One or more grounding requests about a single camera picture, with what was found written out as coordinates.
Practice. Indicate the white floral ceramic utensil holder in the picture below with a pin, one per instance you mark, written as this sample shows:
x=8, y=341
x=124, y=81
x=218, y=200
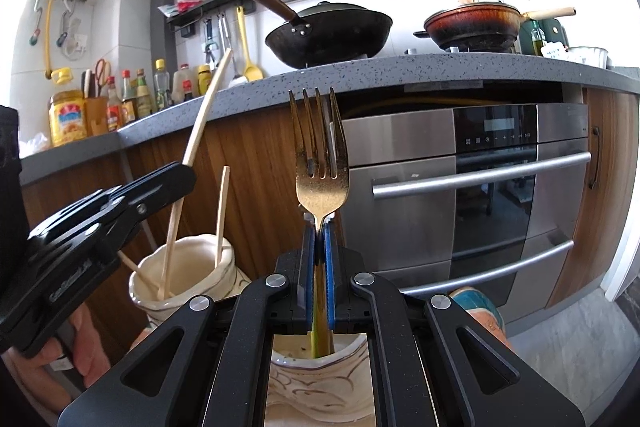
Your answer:
x=200, y=267

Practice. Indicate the gold fork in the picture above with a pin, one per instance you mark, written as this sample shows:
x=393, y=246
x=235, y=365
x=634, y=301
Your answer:
x=317, y=192

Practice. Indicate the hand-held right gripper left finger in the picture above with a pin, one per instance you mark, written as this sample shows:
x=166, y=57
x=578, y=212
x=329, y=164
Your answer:
x=311, y=257

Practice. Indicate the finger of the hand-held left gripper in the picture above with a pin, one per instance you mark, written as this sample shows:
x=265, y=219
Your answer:
x=160, y=204
x=150, y=182

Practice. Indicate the person's left hand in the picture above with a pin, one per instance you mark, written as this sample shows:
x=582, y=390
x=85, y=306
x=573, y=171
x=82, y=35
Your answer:
x=92, y=347

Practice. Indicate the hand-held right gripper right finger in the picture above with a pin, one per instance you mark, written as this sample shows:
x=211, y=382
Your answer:
x=330, y=257

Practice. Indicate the grey stone countertop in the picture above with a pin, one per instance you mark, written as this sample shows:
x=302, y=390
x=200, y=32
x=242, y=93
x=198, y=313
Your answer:
x=350, y=74

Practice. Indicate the stainless steel built-in oven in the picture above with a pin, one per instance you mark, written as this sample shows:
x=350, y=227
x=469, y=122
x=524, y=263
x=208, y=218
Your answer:
x=400, y=147

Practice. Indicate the black wall shelf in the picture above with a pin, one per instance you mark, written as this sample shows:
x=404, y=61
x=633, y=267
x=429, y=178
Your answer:
x=200, y=10

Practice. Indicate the white container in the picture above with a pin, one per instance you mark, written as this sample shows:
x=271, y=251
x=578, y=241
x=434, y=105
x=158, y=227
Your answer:
x=585, y=55

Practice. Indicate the wooden knife block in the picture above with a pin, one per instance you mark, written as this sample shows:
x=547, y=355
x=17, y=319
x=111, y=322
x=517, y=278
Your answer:
x=96, y=114

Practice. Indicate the row of sauce bottles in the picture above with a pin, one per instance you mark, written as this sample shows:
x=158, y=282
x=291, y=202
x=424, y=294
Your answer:
x=145, y=99

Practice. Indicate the black wok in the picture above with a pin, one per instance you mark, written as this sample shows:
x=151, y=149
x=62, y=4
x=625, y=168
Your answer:
x=330, y=37

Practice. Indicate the dark green appliance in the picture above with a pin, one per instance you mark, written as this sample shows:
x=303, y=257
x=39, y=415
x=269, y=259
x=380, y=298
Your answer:
x=555, y=29

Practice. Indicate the yellow plastic jar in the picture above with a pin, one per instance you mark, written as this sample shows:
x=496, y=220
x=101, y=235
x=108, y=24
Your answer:
x=66, y=119

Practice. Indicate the green glass oil bottle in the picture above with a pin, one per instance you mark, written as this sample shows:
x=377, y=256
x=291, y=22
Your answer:
x=537, y=38

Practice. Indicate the black peeler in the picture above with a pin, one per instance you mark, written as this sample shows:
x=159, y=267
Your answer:
x=210, y=47

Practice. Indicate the clear plastic bag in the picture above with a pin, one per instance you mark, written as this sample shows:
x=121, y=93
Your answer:
x=72, y=39

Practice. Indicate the wooden chopstick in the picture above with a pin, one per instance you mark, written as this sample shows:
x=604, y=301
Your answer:
x=207, y=107
x=222, y=207
x=135, y=272

